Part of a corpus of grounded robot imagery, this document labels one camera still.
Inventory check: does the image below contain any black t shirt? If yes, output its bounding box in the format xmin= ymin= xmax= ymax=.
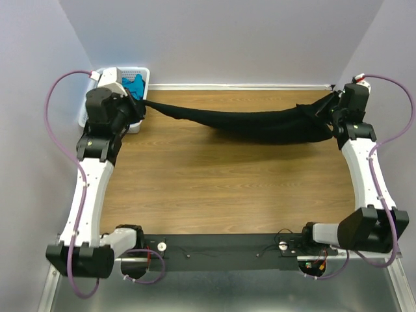
xmin=143 ymin=92 xmax=338 ymax=144

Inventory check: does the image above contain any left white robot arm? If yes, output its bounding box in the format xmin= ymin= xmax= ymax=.
xmin=45 ymin=87 xmax=146 ymax=279

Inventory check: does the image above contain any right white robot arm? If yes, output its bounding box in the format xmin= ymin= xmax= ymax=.
xmin=299 ymin=77 xmax=409 ymax=255

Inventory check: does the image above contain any blue t shirt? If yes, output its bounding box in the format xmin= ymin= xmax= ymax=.
xmin=122 ymin=74 xmax=146 ymax=100

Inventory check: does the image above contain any white plastic basket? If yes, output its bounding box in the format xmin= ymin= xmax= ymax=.
xmin=78 ymin=67 xmax=151 ymax=135

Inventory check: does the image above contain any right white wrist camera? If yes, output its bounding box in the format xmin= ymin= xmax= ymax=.
xmin=352 ymin=73 xmax=371 ymax=92

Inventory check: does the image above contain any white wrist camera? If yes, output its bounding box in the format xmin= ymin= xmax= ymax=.
xmin=352 ymin=73 xmax=371 ymax=92
xmin=90 ymin=67 xmax=127 ymax=97

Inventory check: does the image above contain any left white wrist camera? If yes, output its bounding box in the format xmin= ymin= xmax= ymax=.
xmin=90 ymin=67 xmax=127 ymax=97

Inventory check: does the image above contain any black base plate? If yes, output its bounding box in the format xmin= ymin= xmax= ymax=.
xmin=107 ymin=233 xmax=339 ymax=272

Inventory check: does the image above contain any aluminium rail frame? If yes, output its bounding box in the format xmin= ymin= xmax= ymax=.
xmin=39 ymin=253 xmax=415 ymax=311

